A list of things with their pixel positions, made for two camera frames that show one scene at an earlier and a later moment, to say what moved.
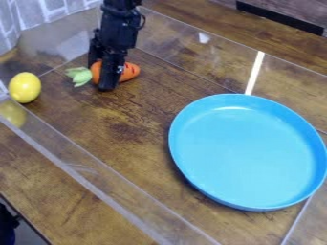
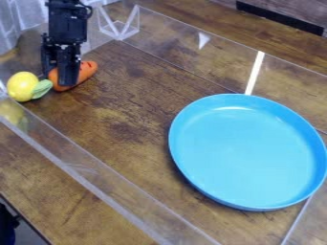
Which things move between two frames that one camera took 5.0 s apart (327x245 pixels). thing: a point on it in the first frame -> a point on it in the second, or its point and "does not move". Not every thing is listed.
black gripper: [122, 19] -> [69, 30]
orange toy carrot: [85, 75] -> [87, 70]
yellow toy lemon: [25, 87] does not move
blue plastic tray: [252, 151] does not move
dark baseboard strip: [280, 17] does not move
